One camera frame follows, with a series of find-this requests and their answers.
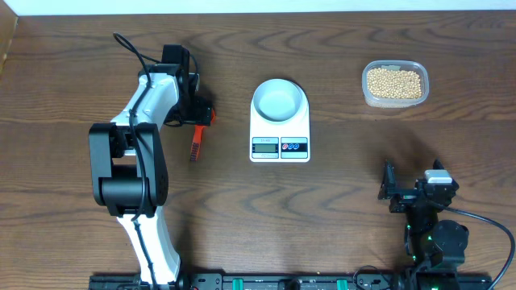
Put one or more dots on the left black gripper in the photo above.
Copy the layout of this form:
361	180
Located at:
201	113

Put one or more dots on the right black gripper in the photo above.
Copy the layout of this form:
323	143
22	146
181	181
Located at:
404	197

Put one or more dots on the red measuring scoop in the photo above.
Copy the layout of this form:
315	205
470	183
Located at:
197	136

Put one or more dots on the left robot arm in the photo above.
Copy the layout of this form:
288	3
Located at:
128	168

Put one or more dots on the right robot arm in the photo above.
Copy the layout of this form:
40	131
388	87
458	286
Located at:
436	246

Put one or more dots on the grey bowl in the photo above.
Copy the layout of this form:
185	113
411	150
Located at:
277	100

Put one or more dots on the white digital kitchen scale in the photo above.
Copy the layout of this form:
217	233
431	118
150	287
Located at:
281	142

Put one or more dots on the clear plastic container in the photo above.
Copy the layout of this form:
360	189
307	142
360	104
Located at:
396	65

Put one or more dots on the soybeans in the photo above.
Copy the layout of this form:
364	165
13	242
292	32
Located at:
386	83

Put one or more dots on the black mounting rail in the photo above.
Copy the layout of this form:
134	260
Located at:
216	281

